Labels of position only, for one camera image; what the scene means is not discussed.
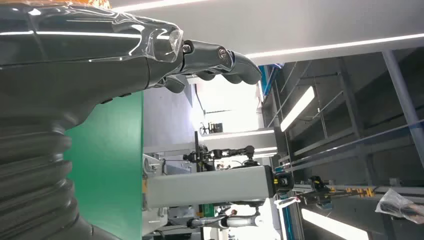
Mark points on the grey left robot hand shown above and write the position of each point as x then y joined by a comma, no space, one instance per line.
82,59

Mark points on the clear plastic bag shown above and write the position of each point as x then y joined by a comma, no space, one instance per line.
397,207

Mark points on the black yellow clamp bar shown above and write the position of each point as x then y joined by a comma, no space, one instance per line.
344,192

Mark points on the wall light strip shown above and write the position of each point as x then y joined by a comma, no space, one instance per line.
331,45
149,6

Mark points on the black camera rig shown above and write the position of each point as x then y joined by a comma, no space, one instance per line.
218,154

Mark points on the silver pole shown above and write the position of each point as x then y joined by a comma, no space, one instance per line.
402,99

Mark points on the long ceiling lamp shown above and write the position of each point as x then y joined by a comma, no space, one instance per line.
296,109

